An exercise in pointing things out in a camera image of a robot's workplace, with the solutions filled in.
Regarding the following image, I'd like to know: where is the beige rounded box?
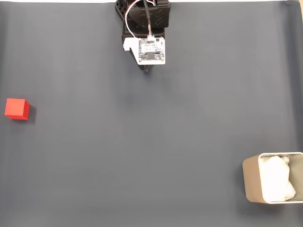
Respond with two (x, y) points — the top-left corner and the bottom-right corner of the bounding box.
(242, 152), (303, 204)

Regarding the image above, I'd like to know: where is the white camera circuit board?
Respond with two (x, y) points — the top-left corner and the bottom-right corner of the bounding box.
(123, 35), (166, 65)

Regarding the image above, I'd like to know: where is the red cube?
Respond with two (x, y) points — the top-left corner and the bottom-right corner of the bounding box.
(4, 98), (31, 121)

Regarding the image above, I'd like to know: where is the black camera cable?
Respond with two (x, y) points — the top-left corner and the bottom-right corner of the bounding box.
(142, 0), (152, 36)

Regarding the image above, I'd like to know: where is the white crumpled cloth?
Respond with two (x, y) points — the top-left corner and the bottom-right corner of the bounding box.
(259, 155), (296, 203)

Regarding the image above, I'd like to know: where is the grey table mat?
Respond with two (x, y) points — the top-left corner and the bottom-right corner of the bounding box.
(0, 1), (303, 227)

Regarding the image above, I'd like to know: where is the red white servo wire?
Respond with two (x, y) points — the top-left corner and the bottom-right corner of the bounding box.
(125, 0), (157, 38)

